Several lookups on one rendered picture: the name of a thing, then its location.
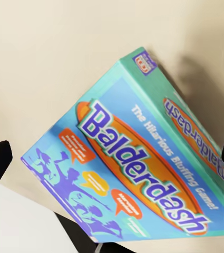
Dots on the bed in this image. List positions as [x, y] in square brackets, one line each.
[53, 51]

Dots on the board game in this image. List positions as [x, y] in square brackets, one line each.
[130, 161]

